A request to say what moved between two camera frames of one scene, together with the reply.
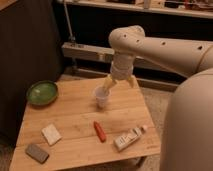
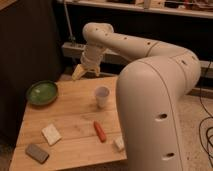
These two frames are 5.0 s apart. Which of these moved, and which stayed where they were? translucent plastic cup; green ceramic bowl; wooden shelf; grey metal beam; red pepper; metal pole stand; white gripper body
Moved: white gripper body
Stayed: grey metal beam; metal pole stand; green ceramic bowl; wooden shelf; translucent plastic cup; red pepper
